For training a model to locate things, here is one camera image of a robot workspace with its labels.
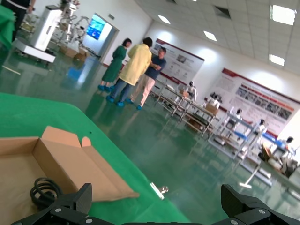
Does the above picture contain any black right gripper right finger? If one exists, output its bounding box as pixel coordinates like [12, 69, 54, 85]
[210, 184, 300, 225]

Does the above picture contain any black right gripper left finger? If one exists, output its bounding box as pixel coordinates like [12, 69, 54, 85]
[10, 182, 108, 225]

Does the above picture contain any black power cord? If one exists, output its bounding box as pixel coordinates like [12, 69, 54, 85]
[30, 177, 64, 210]

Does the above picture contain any wide shallow cardboard box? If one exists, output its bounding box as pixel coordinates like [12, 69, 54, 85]
[0, 126, 141, 225]

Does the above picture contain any cardboard box on floor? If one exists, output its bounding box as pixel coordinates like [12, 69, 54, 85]
[74, 50, 91, 62]
[60, 45, 78, 58]

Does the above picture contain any grey table with white leg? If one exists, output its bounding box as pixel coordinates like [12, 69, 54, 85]
[239, 161, 272, 189]

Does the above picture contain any white shelf with blue tray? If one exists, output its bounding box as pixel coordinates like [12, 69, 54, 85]
[208, 112, 261, 162]

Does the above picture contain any silver table edge clamp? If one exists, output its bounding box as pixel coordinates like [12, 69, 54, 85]
[149, 181, 169, 201]

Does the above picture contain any metal rack table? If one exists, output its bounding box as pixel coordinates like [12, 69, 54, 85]
[153, 79, 189, 119]
[180, 98, 220, 137]

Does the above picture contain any green table cloth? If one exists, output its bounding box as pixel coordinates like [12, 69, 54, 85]
[0, 92, 190, 225]

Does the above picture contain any woman in green gown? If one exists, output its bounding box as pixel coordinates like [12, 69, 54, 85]
[97, 38, 132, 92]

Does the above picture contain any wooden stick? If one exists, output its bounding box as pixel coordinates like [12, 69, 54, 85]
[1, 65, 21, 76]

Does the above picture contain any person in yellow gown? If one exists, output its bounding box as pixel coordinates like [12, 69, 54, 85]
[106, 37, 153, 108]

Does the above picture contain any square ceiling light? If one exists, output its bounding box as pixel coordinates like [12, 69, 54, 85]
[157, 14, 171, 25]
[269, 54, 285, 67]
[269, 4, 298, 26]
[203, 30, 218, 42]

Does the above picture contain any man in dark blue shirt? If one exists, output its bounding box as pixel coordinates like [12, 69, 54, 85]
[130, 46, 167, 110]

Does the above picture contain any blue display screen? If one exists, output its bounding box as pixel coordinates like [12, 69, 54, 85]
[86, 15, 105, 41]

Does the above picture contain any white machine cabinet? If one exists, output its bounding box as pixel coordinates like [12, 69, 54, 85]
[15, 4, 57, 63]

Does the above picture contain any green covered background table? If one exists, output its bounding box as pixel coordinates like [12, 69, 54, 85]
[0, 6, 16, 50]

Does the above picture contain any dark ceiling vent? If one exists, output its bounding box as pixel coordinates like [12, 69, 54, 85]
[214, 5, 232, 20]

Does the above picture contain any person in dark clothes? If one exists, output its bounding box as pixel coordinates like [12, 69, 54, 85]
[7, 0, 36, 43]

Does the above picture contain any long red white wall poster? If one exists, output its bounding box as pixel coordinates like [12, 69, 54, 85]
[208, 67, 300, 139]

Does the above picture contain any silver metal robot frame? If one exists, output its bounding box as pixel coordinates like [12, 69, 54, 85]
[56, 0, 91, 47]

